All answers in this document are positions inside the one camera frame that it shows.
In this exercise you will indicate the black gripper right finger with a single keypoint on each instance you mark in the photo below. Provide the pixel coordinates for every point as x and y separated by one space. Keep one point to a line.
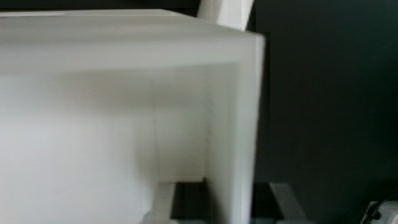
291 208

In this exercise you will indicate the white drawer cabinet box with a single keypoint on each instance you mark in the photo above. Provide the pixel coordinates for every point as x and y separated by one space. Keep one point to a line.
129 112

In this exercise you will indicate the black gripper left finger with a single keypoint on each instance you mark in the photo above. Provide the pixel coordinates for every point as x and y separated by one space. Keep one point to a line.
159 214

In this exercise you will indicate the white foam border wall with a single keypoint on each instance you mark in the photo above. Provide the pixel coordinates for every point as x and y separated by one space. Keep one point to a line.
227 12

